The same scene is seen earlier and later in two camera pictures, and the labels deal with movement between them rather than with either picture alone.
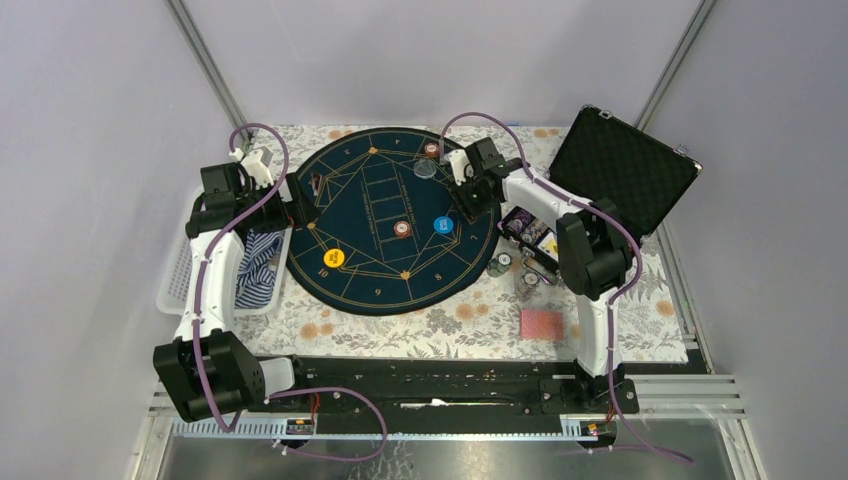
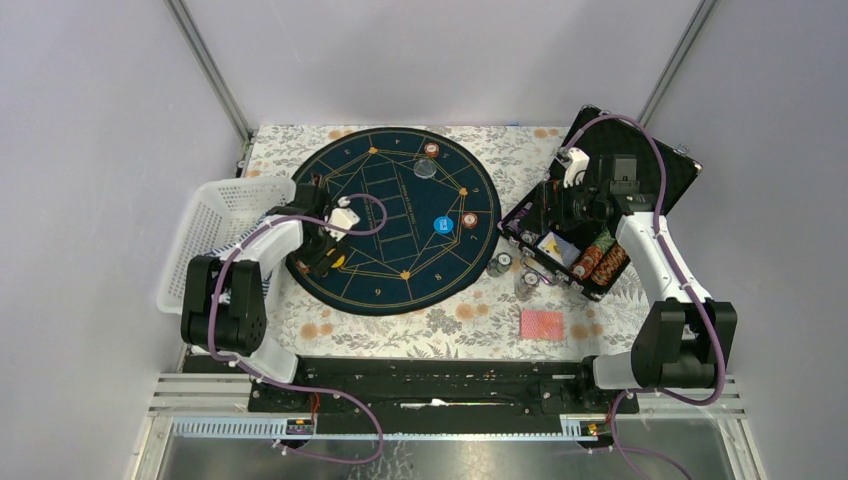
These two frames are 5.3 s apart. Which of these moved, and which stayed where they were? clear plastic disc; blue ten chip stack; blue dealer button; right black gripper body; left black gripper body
Moved: left black gripper body; right black gripper body
Stayed: blue ten chip stack; blue dealer button; clear plastic disc
